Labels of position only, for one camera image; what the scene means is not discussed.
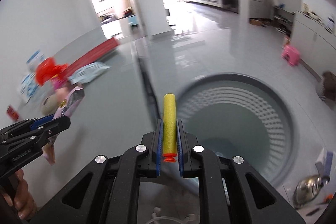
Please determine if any steel kettle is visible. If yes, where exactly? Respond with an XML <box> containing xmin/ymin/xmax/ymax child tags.
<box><xmin>293</xmin><ymin>175</ymin><xmax>330</xmax><ymax>209</ymax></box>

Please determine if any white jar blue lid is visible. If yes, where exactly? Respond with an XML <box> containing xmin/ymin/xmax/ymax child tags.
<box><xmin>26</xmin><ymin>50</ymin><xmax>45</xmax><ymax>67</ymax></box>

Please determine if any pink pig toy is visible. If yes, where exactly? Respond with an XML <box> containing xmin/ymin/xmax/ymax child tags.
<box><xmin>55</xmin><ymin>81</ymin><xmax>83</xmax><ymax>106</ymax></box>

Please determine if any beige fuzzy ball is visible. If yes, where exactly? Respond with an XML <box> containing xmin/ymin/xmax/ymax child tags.
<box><xmin>41</xmin><ymin>94</ymin><xmax>59</xmax><ymax>116</ymax></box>

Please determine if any grey perforated trash basket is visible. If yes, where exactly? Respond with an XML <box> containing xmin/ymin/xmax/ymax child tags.
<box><xmin>177</xmin><ymin>73</ymin><xmax>299</xmax><ymax>187</ymax></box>

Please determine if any light blue plastic pouch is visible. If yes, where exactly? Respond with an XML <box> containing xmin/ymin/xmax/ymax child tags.
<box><xmin>67</xmin><ymin>62</ymin><xmax>110</xmax><ymax>84</ymax></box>

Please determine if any small red carton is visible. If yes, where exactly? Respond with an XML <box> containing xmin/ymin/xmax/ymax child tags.
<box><xmin>6</xmin><ymin>105</ymin><xmax>19</xmax><ymax>122</ymax></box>

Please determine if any pink plastic stool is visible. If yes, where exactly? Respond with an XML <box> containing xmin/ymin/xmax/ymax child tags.
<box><xmin>281</xmin><ymin>44</ymin><xmax>301</xmax><ymax>66</ymax></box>

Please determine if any shoe rack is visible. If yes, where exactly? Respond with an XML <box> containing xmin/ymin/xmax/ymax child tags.
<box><xmin>273</xmin><ymin>6</ymin><xmax>295</xmax><ymax>38</ymax></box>

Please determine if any red plastic bag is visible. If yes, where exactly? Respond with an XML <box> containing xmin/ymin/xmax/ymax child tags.
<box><xmin>35</xmin><ymin>57</ymin><xmax>68</xmax><ymax>86</ymax></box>

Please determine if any person's left hand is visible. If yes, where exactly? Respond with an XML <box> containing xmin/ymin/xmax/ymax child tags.
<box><xmin>6</xmin><ymin>169</ymin><xmax>37</xmax><ymax>220</ymax></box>

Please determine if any yellow foam dart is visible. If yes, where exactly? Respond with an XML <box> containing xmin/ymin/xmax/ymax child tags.
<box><xmin>162</xmin><ymin>93</ymin><xmax>177</xmax><ymax>162</ymax></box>

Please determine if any white cabinet counter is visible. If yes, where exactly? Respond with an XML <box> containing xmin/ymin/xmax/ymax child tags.
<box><xmin>290</xmin><ymin>11</ymin><xmax>335</xmax><ymax>78</ymax></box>

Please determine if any white tissue pack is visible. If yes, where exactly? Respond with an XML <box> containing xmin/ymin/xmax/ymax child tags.
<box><xmin>18</xmin><ymin>72</ymin><xmax>43</xmax><ymax>104</ymax></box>

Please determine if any long red cardboard box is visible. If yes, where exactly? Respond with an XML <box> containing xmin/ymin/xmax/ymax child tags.
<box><xmin>59</xmin><ymin>38</ymin><xmax>120</xmax><ymax>79</ymax></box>

